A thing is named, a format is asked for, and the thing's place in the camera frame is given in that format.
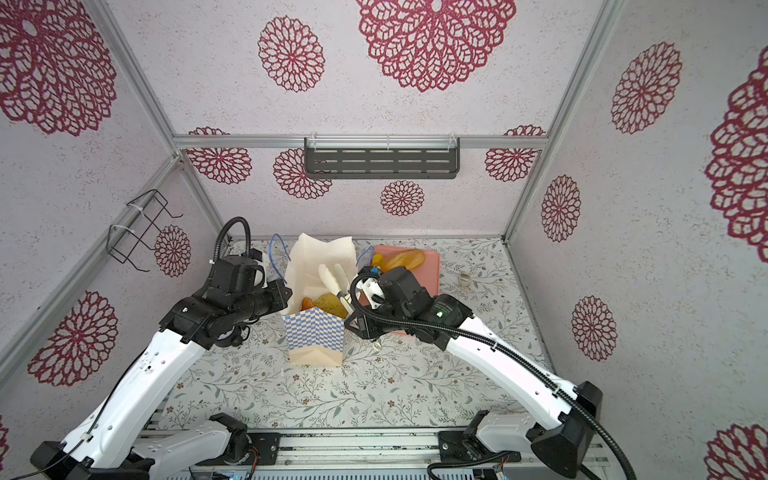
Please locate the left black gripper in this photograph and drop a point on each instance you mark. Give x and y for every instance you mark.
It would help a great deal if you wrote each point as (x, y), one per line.
(277, 287)

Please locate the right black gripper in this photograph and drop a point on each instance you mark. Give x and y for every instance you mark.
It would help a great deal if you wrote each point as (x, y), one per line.
(366, 318)

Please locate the blue checkered paper bag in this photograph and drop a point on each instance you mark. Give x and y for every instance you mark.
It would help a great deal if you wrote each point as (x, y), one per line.
(314, 337)

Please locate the yellow croissant bread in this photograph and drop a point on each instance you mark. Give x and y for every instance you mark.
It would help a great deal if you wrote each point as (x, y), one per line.
(377, 260)

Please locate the long baguette bread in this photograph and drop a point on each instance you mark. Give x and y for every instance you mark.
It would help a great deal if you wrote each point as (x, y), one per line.
(408, 259)

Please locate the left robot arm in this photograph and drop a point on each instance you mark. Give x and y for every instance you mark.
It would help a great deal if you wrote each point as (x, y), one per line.
(106, 445)

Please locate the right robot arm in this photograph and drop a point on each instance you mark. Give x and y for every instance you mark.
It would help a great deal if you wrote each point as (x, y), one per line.
(557, 423)

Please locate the pink plastic tray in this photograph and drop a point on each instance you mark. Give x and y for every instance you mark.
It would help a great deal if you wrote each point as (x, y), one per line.
(427, 274)

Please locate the tape roll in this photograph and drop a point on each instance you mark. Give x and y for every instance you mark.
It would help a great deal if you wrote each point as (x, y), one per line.
(465, 280)

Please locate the aluminium front rail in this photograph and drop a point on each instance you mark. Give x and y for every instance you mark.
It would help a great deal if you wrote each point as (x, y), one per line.
(388, 449)

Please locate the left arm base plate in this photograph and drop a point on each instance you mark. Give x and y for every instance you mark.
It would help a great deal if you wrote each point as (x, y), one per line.
(258, 447)

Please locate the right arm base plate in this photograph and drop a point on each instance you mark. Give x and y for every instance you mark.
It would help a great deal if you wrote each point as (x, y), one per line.
(458, 447)

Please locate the black wire rack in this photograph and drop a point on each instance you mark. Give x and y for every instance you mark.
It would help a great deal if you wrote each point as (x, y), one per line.
(124, 239)

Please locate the grey wall shelf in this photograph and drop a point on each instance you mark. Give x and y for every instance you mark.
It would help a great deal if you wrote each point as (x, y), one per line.
(385, 159)

